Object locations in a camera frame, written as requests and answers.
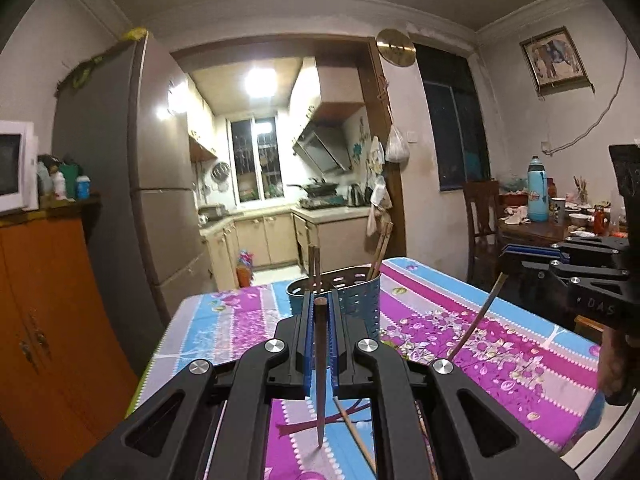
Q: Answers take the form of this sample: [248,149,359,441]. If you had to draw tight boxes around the dark wooden chair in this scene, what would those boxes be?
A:
[462,179,506,291]

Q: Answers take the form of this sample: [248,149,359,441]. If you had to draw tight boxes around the grey refrigerator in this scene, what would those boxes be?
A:
[52,35,218,346]

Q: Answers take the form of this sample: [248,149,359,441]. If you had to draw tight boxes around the cream kitchen wall cabinet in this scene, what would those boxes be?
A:
[290,57,368,123]
[187,77,221,161]

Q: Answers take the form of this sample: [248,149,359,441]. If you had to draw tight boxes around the steel range hood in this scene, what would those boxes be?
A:
[292,125,351,173]

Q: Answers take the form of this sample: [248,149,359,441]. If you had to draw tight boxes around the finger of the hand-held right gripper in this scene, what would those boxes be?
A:
[500,259,630,292]
[500,239,627,262]

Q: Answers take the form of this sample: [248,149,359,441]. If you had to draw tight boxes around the orange wooden cabinet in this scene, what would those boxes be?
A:
[0,197,138,478]

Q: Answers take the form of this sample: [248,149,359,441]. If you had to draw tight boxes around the dark room window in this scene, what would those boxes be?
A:
[414,42,493,192]

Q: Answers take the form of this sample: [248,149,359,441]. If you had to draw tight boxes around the set of wooden chopsticks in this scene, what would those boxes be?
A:
[307,221,395,293]

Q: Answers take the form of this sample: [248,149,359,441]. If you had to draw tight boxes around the gas stove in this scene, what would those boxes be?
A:
[299,196,347,209]

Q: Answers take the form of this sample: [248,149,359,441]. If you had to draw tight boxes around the barred kitchen window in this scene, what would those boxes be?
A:
[230,117,281,204]

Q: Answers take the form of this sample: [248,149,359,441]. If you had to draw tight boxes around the hanging kitchen cloths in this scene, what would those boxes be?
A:
[365,136,392,237]

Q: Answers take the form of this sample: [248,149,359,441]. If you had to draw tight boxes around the black wok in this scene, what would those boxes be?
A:
[286,181,338,196]

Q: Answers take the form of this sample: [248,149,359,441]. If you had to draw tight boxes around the cream kitchen base cabinets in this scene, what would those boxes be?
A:
[200,205,381,291]

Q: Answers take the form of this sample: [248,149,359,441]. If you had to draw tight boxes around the colourful floor bag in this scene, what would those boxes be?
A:
[236,250,255,288]

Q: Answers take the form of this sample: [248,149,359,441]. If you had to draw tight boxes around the kitchen ceiling light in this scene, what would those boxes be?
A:
[245,67,278,98]

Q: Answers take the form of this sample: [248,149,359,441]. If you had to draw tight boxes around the wooden doorway frame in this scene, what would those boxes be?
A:
[170,36,406,261]

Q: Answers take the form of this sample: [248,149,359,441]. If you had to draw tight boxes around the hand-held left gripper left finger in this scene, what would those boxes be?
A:
[65,296,316,480]

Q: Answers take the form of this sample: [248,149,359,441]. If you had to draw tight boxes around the white microwave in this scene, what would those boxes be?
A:
[0,120,40,213]

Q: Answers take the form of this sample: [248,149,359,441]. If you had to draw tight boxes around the white plastic bag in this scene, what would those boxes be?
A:
[385,125,411,164]

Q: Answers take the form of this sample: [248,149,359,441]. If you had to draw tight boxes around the blue perforated utensil holder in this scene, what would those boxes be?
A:
[286,269,382,348]

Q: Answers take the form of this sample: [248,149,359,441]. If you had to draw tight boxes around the person's right hand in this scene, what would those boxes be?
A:
[597,332,627,402]

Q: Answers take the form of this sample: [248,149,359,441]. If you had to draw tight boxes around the colourful floral tablecloth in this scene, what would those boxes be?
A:
[127,256,608,480]

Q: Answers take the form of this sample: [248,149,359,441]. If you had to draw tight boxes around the white wall cable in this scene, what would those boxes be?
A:
[542,35,631,156]

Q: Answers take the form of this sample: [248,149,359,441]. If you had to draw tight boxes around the long brown chopstick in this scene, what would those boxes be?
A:
[333,398,377,477]
[446,274,505,362]
[313,297,329,448]

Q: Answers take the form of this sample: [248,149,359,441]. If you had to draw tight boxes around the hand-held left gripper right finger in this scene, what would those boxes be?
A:
[326,296,588,480]

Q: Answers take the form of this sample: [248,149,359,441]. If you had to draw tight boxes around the blue thermos flask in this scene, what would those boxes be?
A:
[527,156,550,222]

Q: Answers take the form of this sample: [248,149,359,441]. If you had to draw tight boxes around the golden round wall clock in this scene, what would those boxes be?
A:
[376,29,417,67]

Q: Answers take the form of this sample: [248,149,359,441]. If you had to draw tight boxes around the framed elephant picture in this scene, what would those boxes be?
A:
[519,26,596,96]

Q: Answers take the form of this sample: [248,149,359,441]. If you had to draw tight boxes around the green yellow leaf garland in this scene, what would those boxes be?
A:
[54,27,148,93]

